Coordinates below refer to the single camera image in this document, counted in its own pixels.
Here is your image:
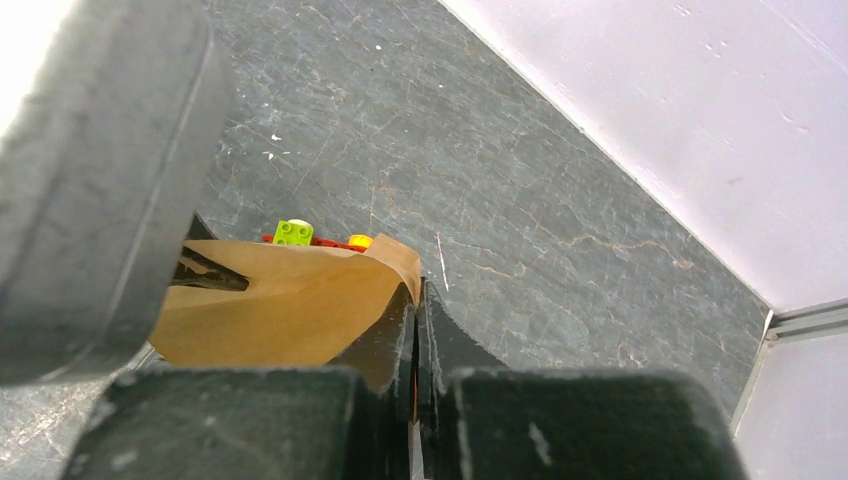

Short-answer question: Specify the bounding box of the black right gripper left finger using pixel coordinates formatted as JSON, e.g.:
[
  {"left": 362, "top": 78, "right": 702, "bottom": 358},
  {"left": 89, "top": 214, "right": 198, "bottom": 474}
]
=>
[{"left": 63, "top": 285, "right": 415, "bottom": 479}]

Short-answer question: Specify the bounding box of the brown paper coffee filter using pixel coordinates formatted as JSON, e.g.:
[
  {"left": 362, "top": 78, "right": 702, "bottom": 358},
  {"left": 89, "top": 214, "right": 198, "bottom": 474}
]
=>
[{"left": 149, "top": 234, "right": 421, "bottom": 391}]

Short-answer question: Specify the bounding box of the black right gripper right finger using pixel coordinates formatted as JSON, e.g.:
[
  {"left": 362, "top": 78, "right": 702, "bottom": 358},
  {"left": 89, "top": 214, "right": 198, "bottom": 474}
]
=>
[{"left": 418, "top": 280, "right": 746, "bottom": 479}]

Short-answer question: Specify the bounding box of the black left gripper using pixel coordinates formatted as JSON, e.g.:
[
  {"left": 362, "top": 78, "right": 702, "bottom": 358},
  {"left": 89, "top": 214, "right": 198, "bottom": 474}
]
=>
[{"left": 1, "top": 1, "right": 250, "bottom": 386}]

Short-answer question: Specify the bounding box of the red toy brick car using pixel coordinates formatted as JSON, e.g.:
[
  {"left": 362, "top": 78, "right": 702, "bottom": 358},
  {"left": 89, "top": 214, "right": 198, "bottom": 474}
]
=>
[{"left": 261, "top": 219, "right": 373, "bottom": 253}]

